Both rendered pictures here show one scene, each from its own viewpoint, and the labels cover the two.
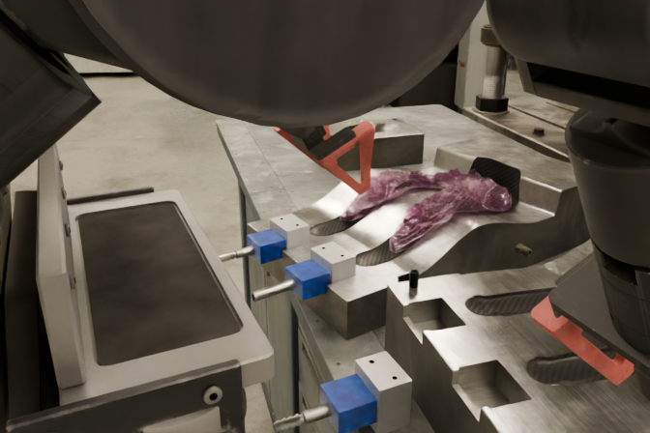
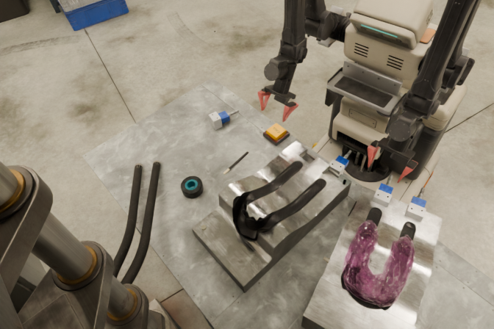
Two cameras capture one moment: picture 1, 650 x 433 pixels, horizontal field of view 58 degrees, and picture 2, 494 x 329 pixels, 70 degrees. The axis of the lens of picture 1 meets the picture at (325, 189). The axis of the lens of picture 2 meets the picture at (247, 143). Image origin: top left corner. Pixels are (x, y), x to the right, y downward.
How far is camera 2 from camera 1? 1.41 m
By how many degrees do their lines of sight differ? 106
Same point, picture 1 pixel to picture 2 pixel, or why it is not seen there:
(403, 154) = not seen: outside the picture
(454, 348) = (320, 163)
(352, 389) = (340, 161)
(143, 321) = (348, 82)
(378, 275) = (364, 203)
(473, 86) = not seen: outside the picture
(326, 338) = not seen: hidden behind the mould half
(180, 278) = (353, 90)
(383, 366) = (337, 166)
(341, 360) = (356, 186)
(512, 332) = (309, 174)
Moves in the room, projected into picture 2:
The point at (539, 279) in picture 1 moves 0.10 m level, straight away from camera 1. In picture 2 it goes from (310, 208) to (316, 236)
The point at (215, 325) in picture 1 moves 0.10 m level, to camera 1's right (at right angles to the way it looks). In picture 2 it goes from (338, 85) to (314, 95)
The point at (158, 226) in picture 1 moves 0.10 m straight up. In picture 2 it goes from (374, 100) to (381, 78)
